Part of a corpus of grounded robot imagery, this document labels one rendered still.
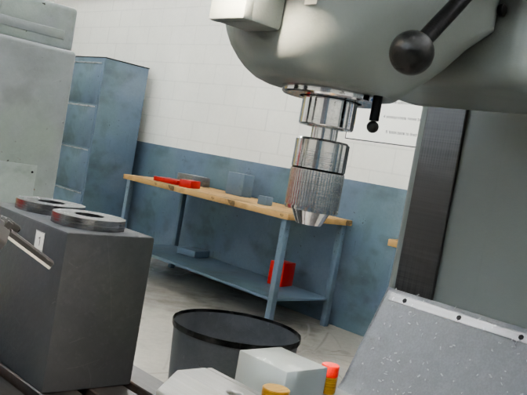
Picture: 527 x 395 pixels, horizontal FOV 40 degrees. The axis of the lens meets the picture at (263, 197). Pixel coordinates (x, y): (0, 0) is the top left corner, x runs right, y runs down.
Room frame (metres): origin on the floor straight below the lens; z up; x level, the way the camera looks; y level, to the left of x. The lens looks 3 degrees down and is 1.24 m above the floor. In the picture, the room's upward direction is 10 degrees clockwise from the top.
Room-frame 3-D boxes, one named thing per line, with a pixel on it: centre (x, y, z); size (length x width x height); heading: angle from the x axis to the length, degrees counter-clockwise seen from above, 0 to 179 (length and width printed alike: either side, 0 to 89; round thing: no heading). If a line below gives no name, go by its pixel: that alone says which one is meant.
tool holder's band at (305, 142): (0.63, -0.04, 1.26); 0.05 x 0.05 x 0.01
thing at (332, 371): (0.64, -0.08, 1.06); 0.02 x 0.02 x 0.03
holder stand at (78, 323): (0.92, 0.24, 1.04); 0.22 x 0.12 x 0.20; 44
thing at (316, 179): (0.63, -0.04, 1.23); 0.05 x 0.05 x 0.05
